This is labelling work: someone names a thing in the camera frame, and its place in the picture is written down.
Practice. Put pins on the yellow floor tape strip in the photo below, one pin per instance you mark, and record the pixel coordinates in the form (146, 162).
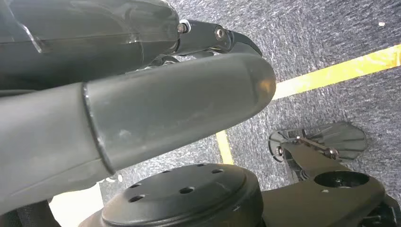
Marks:
(338, 72)
(225, 148)

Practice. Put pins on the black round leg joint housing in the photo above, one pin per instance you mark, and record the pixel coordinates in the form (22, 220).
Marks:
(188, 194)

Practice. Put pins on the small white floor clip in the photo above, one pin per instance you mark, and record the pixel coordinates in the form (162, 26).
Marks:
(118, 178)

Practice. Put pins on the black robot foot plate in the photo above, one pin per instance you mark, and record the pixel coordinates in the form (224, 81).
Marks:
(344, 137)

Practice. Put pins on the white flat floor board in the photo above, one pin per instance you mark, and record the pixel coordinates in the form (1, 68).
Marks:
(76, 206)

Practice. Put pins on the dark ribbed left arm sleeve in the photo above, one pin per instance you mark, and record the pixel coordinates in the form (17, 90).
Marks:
(34, 216)

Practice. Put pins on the tiny white floor scrap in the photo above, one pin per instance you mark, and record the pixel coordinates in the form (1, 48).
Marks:
(381, 23)

